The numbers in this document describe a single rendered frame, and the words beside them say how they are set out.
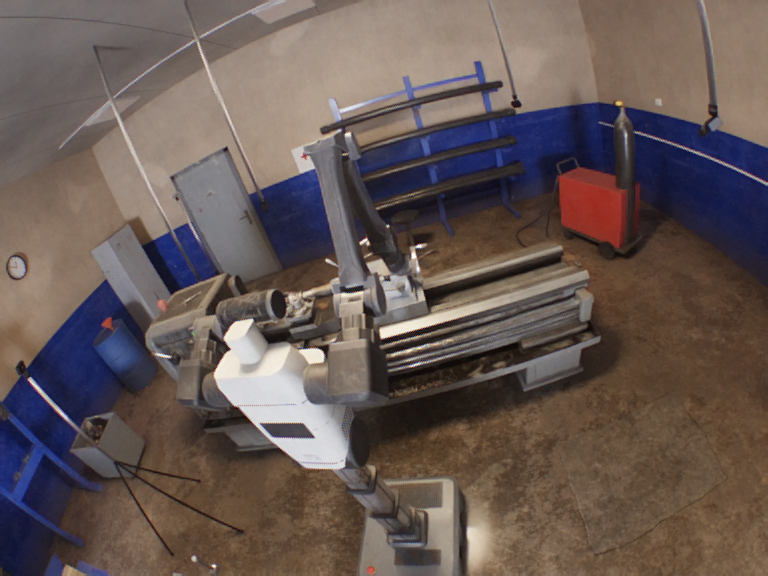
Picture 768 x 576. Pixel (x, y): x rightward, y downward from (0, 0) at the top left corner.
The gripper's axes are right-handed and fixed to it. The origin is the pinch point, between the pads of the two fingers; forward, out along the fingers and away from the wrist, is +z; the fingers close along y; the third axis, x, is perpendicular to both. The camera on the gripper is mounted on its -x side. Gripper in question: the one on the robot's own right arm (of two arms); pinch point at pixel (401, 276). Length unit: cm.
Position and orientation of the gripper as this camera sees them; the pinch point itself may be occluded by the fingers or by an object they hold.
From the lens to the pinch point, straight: 127.8
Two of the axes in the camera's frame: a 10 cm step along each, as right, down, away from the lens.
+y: -9.5, 1.8, 2.5
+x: 0.6, 9.0, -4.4
